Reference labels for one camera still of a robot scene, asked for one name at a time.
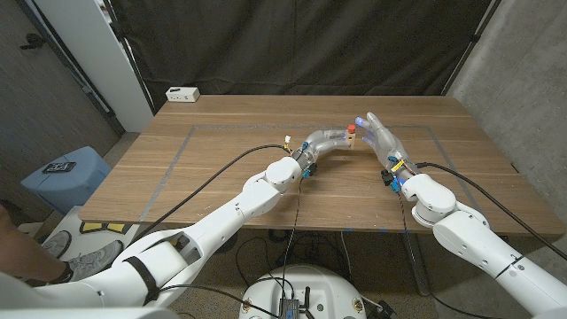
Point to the small grey electronics module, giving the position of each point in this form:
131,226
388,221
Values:
289,309

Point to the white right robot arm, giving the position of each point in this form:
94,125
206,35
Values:
478,243

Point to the black backdrop stand pole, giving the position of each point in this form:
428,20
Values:
128,53
469,42

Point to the black backdrop curtain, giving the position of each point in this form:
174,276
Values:
301,44

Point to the grey table leg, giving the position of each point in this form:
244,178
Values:
416,266

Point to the red screw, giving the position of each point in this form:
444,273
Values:
351,129

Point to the blue plastic bin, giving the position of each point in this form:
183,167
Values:
84,181

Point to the white power strip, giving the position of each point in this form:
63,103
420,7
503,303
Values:
183,94

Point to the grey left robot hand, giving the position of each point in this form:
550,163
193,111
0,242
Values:
321,144

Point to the wooden block with holes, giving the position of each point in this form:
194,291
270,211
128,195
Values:
351,140

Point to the white floor mat yellow print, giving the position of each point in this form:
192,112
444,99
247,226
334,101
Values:
133,230

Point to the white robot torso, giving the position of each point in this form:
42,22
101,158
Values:
328,288

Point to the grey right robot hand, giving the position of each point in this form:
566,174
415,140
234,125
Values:
383,142

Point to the grey sneaker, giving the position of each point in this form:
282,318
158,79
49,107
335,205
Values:
95,259
57,243

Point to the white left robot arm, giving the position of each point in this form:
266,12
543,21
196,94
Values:
212,230

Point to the person's bare leg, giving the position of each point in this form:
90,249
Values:
26,259

